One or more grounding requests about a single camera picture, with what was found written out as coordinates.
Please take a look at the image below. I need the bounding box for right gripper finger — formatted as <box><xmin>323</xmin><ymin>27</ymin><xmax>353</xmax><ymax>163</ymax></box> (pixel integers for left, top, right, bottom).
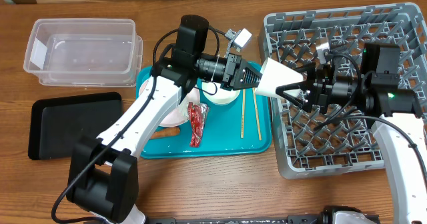
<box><xmin>276</xmin><ymin>81</ymin><xmax>310</xmax><ymax>109</ymax></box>
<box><xmin>294</xmin><ymin>62</ymin><xmax>316</xmax><ymax>80</ymax></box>

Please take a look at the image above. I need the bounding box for small white cup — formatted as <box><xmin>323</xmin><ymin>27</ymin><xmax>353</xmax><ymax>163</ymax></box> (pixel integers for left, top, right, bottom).
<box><xmin>255</xmin><ymin>57</ymin><xmax>304</xmax><ymax>99</ymax></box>

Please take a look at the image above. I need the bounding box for large white bowl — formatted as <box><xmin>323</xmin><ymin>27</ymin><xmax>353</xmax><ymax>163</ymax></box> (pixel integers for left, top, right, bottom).
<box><xmin>201</xmin><ymin>82</ymin><xmax>240</xmax><ymax>105</ymax></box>

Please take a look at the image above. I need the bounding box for red foil wrapper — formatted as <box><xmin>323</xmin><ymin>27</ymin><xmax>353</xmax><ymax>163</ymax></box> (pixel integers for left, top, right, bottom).
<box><xmin>187</xmin><ymin>102</ymin><xmax>209</xmax><ymax>147</ymax></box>

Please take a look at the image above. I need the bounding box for pink plate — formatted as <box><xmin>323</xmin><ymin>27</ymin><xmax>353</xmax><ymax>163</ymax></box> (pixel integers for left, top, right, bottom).
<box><xmin>134</xmin><ymin>77</ymin><xmax>197</xmax><ymax>128</ymax></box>

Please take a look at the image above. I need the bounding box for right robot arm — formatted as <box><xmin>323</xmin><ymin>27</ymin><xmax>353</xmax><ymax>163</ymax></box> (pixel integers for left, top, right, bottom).
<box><xmin>274</xmin><ymin>43</ymin><xmax>426</xmax><ymax>223</ymax></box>

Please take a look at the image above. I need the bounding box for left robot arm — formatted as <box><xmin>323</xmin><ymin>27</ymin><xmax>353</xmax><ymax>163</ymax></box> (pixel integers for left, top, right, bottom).
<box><xmin>51</xmin><ymin>15</ymin><xmax>262</xmax><ymax>223</ymax></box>

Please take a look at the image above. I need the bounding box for grey dishwasher rack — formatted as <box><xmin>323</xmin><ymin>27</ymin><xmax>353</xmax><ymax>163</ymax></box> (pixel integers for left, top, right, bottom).
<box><xmin>258</xmin><ymin>3</ymin><xmax>426</xmax><ymax>179</ymax></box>

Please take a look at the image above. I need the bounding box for left wooden chopstick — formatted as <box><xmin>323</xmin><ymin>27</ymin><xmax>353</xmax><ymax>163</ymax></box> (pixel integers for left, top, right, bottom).
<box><xmin>241</xmin><ymin>89</ymin><xmax>246</xmax><ymax>139</ymax></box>

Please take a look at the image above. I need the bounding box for wooden chopstick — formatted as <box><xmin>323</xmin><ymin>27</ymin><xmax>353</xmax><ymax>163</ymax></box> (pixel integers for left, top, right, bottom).
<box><xmin>241</xmin><ymin>89</ymin><xmax>246</xmax><ymax>139</ymax></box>
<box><xmin>252</xmin><ymin>88</ymin><xmax>262</xmax><ymax>141</ymax></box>

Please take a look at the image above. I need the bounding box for teal serving tray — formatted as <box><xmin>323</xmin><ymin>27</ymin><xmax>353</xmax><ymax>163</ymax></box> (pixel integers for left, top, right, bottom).
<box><xmin>141</xmin><ymin>89</ymin><xmax>272</xmax><ymax>159</ymax></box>

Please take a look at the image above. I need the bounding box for right wooden chopstick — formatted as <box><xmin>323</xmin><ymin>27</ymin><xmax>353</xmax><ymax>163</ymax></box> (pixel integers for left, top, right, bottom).
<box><xmin>252</xmin><ymin>88</ymin><xmax>262</xmax><ymax>141</ymax></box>

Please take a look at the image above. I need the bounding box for orange carrot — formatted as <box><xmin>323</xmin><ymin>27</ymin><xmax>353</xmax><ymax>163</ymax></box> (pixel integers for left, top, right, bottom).
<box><xmin>150</xmin><ymin>127</ymin><xmax>180</xmax><ymax>139</ymax></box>

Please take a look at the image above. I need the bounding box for clear plastic bin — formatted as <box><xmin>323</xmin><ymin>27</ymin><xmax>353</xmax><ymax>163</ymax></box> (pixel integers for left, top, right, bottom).
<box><xmin>23</xmin><ymin>18</ymin><xmax>143</xmax><ymax>87</ymax></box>

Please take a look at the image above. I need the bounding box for black tray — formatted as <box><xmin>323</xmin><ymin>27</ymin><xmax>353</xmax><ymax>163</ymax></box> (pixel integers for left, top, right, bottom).
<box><xmin>28</xmin><ymin>92</ymin><xmax>123</xmax><ymax>160</ymax></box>

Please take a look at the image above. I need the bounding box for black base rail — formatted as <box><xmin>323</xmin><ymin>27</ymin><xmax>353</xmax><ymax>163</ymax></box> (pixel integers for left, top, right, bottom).
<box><xmin>146</xmin><ymin>214</ymin><xmax>319</xmax><ymax>224</ymax></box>

